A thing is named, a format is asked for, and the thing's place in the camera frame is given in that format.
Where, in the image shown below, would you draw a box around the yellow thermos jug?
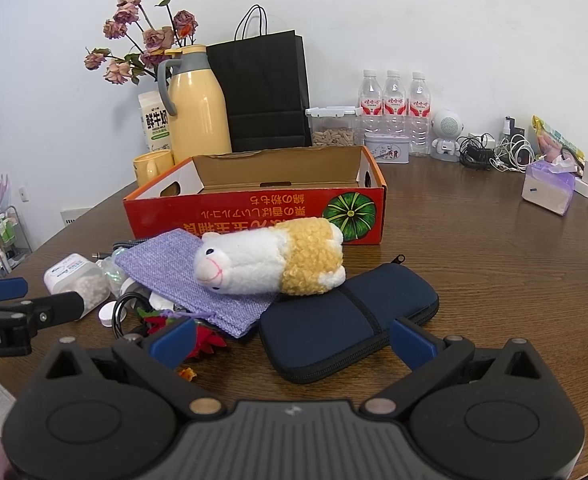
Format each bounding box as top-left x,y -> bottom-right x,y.
157,45 -> 233,165

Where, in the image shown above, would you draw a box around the purple tissue pack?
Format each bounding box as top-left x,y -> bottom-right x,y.
520,152 -> 577,217

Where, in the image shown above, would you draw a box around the dried pink rose bouquet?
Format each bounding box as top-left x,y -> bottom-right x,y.
84,0 -> 199,86

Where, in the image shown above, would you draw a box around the white cables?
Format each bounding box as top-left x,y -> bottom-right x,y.
491,139 -> 535,174

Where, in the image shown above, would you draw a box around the clear container of seeds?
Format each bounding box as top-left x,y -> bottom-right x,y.
305,106 -> 363,148

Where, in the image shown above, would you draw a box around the white printed tin box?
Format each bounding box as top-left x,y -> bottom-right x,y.
364,132 -> 411,163

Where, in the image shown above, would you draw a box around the black paper bag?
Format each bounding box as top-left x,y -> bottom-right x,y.
206,4 -> 312,153

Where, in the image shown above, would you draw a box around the yellow mug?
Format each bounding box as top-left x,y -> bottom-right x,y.
132,149 -> 175,188

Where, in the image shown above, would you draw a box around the white jar of granules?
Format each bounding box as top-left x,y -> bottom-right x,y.
44,255 -> 111,311

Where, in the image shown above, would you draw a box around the colourful snack bag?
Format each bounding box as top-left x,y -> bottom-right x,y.
531,115 -> 586,171

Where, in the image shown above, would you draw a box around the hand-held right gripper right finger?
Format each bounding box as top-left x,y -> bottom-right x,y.
361,316 -> 552,419

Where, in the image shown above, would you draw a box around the white milk carton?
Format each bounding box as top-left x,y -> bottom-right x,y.
138,91 -> 175,153

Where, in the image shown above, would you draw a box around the white robot-shaped speaker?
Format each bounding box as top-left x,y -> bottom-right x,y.
430,109 -> 465,162

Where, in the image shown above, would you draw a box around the white and yellow plush toy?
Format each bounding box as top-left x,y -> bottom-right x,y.
194,217 -> 347,296

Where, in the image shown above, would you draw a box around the clear water bottle red label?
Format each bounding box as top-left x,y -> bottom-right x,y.
358,70 -> 385,134
383,70 -> 408,136
407,71 -> 432,157

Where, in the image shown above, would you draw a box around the navy zip case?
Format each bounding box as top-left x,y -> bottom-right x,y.
258,254 -> 439,385

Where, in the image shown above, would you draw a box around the purple cloth pouch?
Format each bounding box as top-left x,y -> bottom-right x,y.
114,228 -> 281,338

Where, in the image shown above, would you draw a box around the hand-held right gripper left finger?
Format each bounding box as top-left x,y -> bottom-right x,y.
44,316 -> 227,419

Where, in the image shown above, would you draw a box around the white wall vent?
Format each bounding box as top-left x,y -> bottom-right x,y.
61,206 -> 94,226

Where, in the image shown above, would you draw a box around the small clear plastic item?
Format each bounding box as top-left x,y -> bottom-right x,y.
96,256 -> 124,293

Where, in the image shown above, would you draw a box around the red artificial flower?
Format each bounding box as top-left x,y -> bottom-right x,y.
138,308 -> 229,361

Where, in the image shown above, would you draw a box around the white round lid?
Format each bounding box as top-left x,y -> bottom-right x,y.
98,301 -> 120,329

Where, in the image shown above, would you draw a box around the black cable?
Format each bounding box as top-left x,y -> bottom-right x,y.
110,292 -> 151,341

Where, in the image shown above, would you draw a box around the red cardboard box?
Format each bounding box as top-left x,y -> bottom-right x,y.
122,146 -> 389,247

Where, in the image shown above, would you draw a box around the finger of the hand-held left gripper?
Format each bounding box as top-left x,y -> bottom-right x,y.
0,277 -> 29,302
0,291 -> 86,332

